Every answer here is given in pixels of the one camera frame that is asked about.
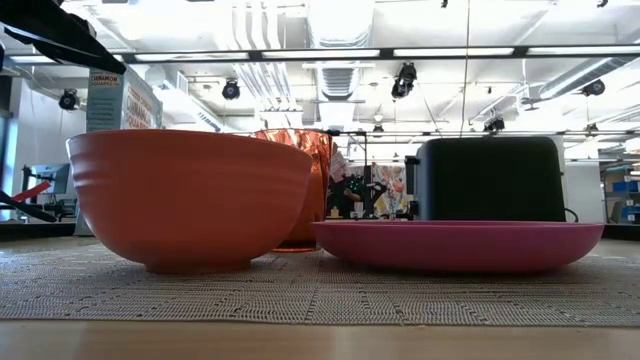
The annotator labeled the cinnamon squares cereal box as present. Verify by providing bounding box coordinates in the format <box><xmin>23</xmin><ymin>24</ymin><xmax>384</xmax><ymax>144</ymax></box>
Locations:
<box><xmin>73</xmin><ymin>66</ymin><xmax>165</xmax><ymax>237</ymax></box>

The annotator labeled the orange bowl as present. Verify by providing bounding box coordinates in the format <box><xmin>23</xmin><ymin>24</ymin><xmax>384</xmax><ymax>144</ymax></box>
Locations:
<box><xmin>65</xmin><ymin>128</ymin><xmax>314</xmax><ymax>275</ymax></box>

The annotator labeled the orange patterned glass tumbler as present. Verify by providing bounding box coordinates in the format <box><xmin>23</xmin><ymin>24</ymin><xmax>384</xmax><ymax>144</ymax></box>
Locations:
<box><xmin>252</xmin><ymin>127</ymin><xmax>334</xmax><ymax>253</ymax></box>

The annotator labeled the pink plate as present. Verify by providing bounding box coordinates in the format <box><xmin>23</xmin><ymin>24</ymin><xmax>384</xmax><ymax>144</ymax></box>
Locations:
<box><xmin>312</xmin><ymin>219</ymin><xmax>606</xmax><ymax>275</ymax></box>

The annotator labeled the grey background monitor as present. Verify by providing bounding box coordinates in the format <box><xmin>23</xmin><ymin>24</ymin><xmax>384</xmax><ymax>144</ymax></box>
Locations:
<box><xmin>22</xmin><ymin>162</ymin><xmax>71</xmax><ymax>217</ymax></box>

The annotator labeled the red slanted bar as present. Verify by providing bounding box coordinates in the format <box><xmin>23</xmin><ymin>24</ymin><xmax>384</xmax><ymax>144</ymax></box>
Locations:
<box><xmin>12</xmin><ymin>180</ymin><xmax>52</xmax><ymax>203</ymax></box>

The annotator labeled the black slanted bar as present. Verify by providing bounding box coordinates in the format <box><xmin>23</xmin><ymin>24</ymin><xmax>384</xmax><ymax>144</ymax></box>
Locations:
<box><xmin>0</xmin><ymin>189</ymin><xmax>59</xmax><ymax>224</ymax></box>

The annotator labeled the black background robot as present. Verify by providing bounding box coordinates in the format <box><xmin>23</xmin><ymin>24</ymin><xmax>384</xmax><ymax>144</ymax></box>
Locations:
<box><xmin>327</xmin><ymin>172</ymin><xmax>389</xmax><ymax>220</ymax></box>

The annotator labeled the grey woven placemat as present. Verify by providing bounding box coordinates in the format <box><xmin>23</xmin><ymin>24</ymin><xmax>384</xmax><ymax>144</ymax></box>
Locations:
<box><xmin>0</xmin><ymin>244</ymin><xmax>640</xmax><ymax>328</ymax></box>

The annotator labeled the floral patterned banner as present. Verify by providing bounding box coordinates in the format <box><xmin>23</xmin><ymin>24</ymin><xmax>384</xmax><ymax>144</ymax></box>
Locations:
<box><xmin>372</xmin><ymin>163</ymin><xmax>407</xmax><ymax>217</ymax></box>

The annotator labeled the black toaster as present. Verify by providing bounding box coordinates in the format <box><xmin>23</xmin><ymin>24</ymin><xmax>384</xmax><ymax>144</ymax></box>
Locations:
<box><xmin>404</xmin><ymin>135</ymin><xmax>569</xmax><ymax>223</ymax></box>

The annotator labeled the black overhead beam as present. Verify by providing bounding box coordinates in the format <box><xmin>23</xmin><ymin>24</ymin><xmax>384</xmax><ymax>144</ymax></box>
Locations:
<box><xmin>0</xmin><ymin>43</ymin><xmax>640</xmax><ymax>64</ymax></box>

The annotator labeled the background storage shelf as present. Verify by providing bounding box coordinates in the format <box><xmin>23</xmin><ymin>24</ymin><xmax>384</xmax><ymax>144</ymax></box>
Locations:
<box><xmin>602</xmin><ymin>164</ymin><xmax>640</xmax><ymax>225</ymax></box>

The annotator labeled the black overhead camera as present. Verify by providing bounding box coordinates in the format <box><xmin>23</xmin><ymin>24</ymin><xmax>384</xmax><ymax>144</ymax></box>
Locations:
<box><xmin>391</xmin><ymin>62</ymin><xmax>419</xmax><ymax>100</ymax></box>

